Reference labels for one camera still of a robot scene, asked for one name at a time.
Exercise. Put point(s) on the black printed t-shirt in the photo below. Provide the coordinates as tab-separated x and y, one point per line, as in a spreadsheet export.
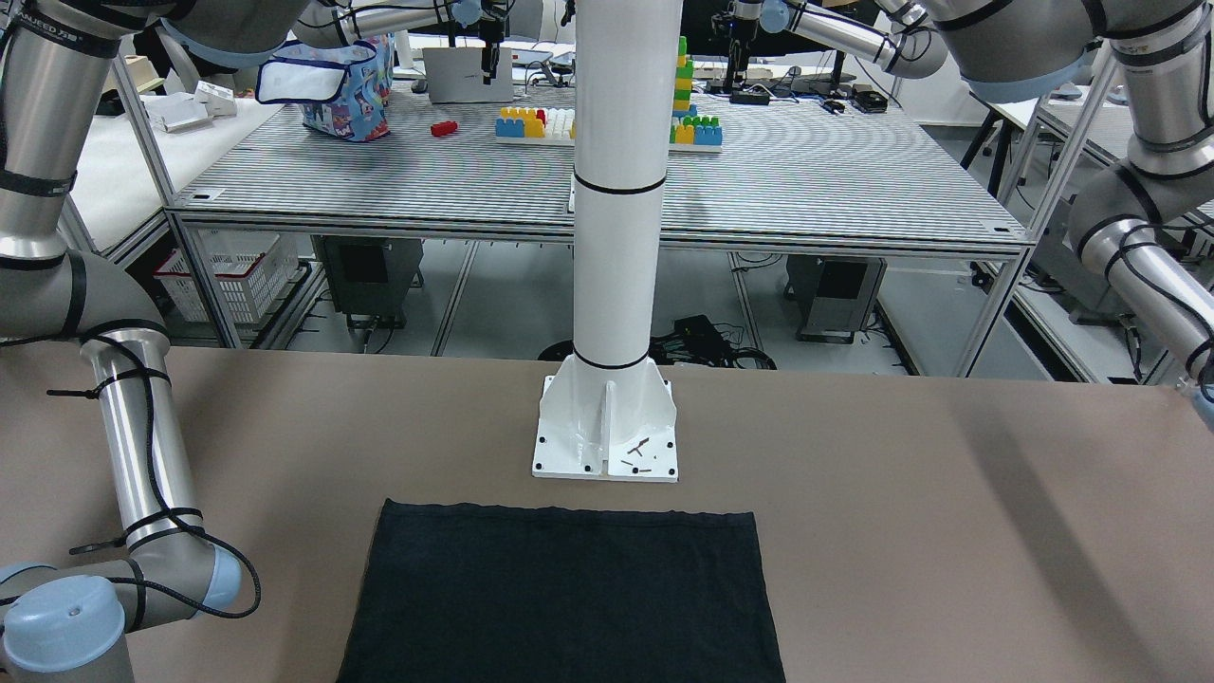
468	593

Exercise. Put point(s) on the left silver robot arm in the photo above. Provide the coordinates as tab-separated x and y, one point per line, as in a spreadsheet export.
1011	51

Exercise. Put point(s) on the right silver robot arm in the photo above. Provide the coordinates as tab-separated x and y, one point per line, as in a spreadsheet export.
71	625

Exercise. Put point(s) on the white central pillar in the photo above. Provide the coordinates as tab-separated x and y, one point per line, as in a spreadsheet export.
608	413

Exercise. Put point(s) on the toy block set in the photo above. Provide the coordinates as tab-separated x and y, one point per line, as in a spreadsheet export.
623	89

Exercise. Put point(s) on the red toy block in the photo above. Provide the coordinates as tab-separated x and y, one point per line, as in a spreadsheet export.
444	128

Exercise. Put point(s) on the grey striped back table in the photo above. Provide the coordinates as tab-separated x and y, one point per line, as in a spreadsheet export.
790	178

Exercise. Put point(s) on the colourful patterned bag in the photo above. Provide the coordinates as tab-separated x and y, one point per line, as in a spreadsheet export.
343	92

